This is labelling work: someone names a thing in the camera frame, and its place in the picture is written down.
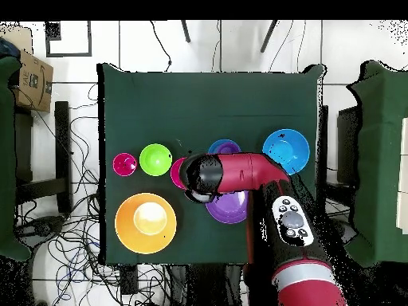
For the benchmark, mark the cardboard box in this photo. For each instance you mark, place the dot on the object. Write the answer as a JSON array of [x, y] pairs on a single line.
[[33, 83]]

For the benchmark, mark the small green bowl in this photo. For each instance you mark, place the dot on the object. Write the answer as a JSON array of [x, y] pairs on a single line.
[[155, 159]]

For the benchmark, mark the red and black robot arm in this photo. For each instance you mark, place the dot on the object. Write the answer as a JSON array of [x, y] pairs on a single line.
[[242, 172]]

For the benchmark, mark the dark green tablecloth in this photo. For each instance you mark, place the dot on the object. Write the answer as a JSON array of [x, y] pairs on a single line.
[[204, 111]]

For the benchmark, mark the small pink bowl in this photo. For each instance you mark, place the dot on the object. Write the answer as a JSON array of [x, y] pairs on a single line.
[[176, 172]]

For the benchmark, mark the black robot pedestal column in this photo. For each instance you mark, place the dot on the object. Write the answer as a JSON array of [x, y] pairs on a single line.
[[204, 283]]

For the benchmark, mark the black square floor frame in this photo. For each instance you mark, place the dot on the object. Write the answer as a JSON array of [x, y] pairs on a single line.
[[68, 54]]

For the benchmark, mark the large yellow bowl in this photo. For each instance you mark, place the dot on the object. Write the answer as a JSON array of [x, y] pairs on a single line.
[[127, 223]]

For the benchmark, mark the purple bowl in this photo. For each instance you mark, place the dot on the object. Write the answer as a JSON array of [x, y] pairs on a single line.
[[228, 207]]

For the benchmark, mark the black tripod leg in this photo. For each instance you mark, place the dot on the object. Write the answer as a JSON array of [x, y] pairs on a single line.
[[186, 32], [268, 36]]

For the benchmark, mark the purple cup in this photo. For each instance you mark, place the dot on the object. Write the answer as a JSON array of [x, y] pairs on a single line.
[[228, 148]]

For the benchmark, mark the large blue bowl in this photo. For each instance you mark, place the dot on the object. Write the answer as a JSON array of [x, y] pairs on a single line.
[[285, 149]]

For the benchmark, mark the small blue bowl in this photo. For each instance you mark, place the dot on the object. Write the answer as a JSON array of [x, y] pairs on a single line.
[[212, 147]]

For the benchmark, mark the black bench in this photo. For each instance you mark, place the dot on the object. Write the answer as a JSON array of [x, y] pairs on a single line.
[[62, 153]]

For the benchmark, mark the green cloth covered table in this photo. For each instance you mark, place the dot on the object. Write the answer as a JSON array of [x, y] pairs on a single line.
[[379, 159], [6, 159]]

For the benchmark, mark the red cup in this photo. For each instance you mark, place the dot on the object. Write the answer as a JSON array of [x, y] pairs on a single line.
[[125, 164]]

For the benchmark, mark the grey stand base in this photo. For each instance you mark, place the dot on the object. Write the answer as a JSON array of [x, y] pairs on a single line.
[[41, 228]]

